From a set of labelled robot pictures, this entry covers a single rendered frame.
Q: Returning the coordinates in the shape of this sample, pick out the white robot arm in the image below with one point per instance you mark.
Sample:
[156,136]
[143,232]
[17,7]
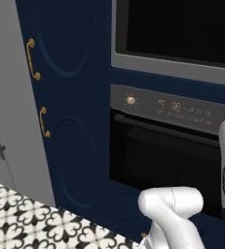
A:
[169,207]

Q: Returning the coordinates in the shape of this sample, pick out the tall navy cupboard door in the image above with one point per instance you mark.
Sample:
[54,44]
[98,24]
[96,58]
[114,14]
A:
[65,39]

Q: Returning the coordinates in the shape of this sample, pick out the grey built-in microwave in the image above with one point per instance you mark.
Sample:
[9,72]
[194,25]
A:
[175,29]

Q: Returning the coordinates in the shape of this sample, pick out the copper oven knob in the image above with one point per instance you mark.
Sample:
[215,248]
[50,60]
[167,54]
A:
[130,100]

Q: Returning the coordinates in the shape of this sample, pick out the black built-in oven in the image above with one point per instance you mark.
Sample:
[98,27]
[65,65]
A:
[162,155]

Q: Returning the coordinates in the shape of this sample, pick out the navy drawer front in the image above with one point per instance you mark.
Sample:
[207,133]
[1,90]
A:
[125,210]

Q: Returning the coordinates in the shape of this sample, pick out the grey fridge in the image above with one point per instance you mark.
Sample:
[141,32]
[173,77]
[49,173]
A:
[10,97]

